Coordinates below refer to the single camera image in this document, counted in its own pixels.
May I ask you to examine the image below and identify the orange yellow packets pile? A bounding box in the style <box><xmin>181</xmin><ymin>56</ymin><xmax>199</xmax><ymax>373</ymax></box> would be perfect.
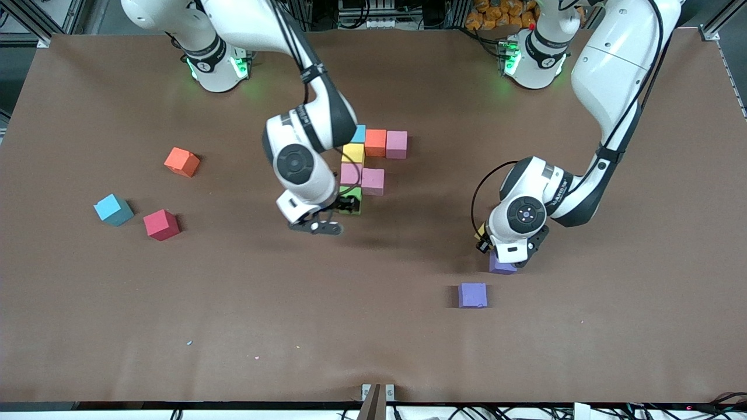
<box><xmin>466</xmin><ymin>0</ymin><xmax>537</xmax><ymax>31</ymax></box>

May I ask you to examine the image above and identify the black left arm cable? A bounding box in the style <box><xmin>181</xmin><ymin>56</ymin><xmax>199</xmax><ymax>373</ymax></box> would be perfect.
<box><xmin>471</xmin><ymin>0</ymin><xmax>672</xmax><ymax>235</ymax></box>

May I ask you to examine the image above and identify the red foam cube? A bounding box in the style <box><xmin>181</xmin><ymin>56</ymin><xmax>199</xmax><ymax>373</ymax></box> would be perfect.
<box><xmin>143</xmin><ymin>209</ymin><xmax>180</xmax><ymax>242</ymax></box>

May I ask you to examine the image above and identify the orange foam cube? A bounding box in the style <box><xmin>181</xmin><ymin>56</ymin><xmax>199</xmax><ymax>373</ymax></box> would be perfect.
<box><xmin>163</xmin><ymin>147</ymin><xmax>201</xmax><ymax>178</ymax></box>
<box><xmin>365</xmin><ymin>129</ymin><xmax>387</xmax><ymax>158</ymax></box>

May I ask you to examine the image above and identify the metal camera stand bracket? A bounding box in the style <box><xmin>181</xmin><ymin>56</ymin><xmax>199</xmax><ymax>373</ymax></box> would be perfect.
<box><xmin>361</xmin><ymin>383</ymin><xmax>396</xmax><ymax>420</ymax></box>

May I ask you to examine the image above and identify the white power strip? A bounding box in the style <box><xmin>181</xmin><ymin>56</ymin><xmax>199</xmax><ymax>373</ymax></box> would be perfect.
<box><xmin>225</xmin><ymin>0</ymin><xmax>275</xmax><ymax>22</ymax></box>

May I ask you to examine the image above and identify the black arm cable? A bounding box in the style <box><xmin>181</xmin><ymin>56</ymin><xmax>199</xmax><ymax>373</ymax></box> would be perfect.
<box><xmin>268</xmin><ymin>0</ymin><xmax>352</xmax><ymax>205</ymax></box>
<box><xmin>471</xmin><ymin>0</ymin><xmax>672</xmax><ymax>235</ymax></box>

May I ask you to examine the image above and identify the aluminium table edge rail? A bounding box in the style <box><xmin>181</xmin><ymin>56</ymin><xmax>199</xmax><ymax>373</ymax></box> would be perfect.
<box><xmin>724</xmin><ymin>55</ymin><xmax>747</xmax><ymax>120</ymax></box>

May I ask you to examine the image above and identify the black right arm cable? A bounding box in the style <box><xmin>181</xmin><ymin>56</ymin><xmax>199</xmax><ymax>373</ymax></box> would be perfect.
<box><xmin>268</xmin><ymin>0</ymin><xmax>352</xmax><ymax>205</ymax></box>

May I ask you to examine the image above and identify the aluminium frame post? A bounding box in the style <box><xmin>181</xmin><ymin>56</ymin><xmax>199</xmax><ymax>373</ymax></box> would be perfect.
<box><xmin>0</xmin><ymin>0</ymin><xmax>53</xmax><ymax>48</ymax></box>
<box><xmin>702</xmin><ymin>0</ymin><xmax>747</xmax><ymax>41</ymax></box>

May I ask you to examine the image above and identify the purple foam cube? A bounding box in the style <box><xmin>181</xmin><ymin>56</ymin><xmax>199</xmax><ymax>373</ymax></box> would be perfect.
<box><xmin>489</xmin><ymin>251</ymin><xmax>519</xmax><ymax>275</ymax></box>
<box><xmin>458</xmin><ymin>283</ymin><xmax>488</xmax><ymax>309</ymax></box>

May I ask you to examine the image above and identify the white socket strip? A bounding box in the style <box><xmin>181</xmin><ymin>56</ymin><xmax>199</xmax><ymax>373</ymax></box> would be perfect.
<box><xmin>338</xmin><ymin>0</ymin><xmax>409</xmax><ymax>30</ymax></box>

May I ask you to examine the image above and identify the green foam cube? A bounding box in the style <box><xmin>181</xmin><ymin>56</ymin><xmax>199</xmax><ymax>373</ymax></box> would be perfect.
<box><xmin>338</xmin><ymin>185</ymin><xmax>363</xmax><ymax>216</ymax></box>

